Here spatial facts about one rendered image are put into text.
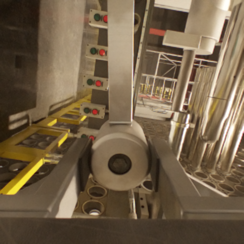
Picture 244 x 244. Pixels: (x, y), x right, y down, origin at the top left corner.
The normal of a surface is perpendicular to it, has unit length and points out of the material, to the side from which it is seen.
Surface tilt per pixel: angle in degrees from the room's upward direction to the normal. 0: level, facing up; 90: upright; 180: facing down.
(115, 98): 90
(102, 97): 90
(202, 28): 115
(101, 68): 90
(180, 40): 90
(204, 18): 110
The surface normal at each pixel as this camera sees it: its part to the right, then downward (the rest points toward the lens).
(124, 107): -0.01, 0.25
